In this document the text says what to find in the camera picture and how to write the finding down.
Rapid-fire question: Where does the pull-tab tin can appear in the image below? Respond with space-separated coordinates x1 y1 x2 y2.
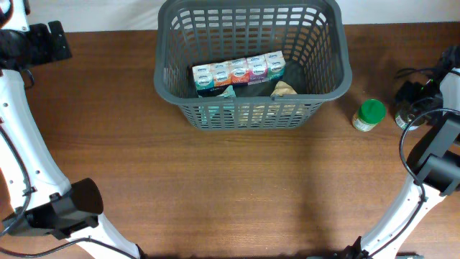
395 103 426 131

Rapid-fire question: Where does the tan paper snack packet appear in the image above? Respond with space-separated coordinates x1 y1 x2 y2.
238 82 320 128

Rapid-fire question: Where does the teal tissue packet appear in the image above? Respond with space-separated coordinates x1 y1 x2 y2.
198 85 236 124

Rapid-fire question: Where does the multicolour tissue pack row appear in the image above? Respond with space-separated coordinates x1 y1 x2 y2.
191 50 286 96

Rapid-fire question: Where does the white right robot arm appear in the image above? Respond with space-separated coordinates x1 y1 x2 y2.
335 45 459 259

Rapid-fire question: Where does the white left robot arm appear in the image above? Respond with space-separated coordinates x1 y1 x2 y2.
1 0 146 258

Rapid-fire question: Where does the green lid spice jar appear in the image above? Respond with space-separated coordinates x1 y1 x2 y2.
351 99 387 132

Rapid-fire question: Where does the grey plastic lattice basket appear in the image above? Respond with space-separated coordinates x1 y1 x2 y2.
155 0 352 130

